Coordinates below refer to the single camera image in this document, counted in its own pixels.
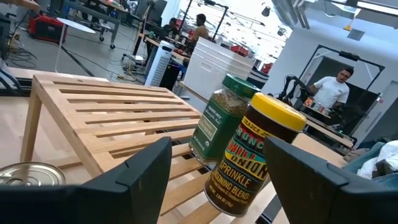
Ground chili onion jar yellow lid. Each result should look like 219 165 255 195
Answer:
204 92 307 217

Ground wooden slatted shelf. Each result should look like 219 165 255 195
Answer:
20 73 348 224

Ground person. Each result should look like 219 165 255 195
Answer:
189 13 210 44
163 17 181 35
309 67 355 110

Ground white round table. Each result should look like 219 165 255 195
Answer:
55 17 96 73

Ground red box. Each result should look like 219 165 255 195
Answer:
27 14 68 44

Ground pile of clothes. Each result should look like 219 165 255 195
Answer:
343 139 398 187

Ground black camera rig stand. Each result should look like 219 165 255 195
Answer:
178 0 229 43
298 45 386 94

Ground grey rolling table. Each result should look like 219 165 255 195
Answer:
62 0 128 50

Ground white storage bins stack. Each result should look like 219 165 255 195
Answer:
183 36 254 100

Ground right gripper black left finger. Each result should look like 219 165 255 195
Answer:
0 136 173 224

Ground green herb jar green lid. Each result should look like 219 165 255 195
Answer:
189 73 261 164

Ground white tower fan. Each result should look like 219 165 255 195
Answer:
144 40 175 88

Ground wooden desk grey legs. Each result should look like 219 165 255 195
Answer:
292 118 355 156

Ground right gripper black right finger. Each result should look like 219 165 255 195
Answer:
263 137 398 224

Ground blue tuna can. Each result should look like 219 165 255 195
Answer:
0 161 67 187

